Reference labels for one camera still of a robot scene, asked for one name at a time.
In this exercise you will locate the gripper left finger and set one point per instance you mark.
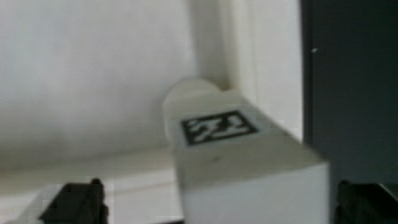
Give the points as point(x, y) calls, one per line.
point(77, 206)

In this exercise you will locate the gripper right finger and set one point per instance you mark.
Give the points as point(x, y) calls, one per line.
point(367, 203)

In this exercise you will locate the white leg with tag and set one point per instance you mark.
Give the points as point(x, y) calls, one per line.
point(253, 176)

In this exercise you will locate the white square tabletop tray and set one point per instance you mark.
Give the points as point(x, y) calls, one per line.
point(95, 56)

